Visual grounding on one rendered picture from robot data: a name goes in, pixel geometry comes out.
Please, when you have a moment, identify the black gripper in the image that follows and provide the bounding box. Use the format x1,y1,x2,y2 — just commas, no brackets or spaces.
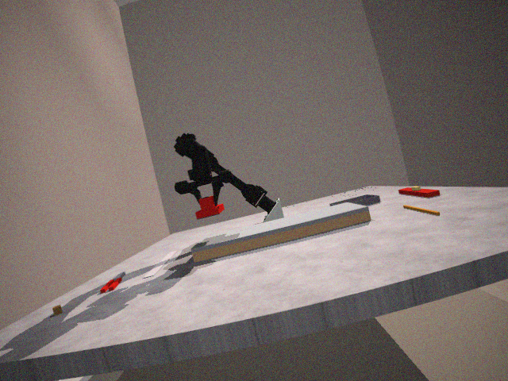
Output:
175,159,234,206

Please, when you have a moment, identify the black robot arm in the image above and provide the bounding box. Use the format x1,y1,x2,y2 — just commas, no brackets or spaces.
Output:
174,133,277,214

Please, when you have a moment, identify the small brown cube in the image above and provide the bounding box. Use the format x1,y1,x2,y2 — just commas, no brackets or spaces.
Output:
52,304,63,316

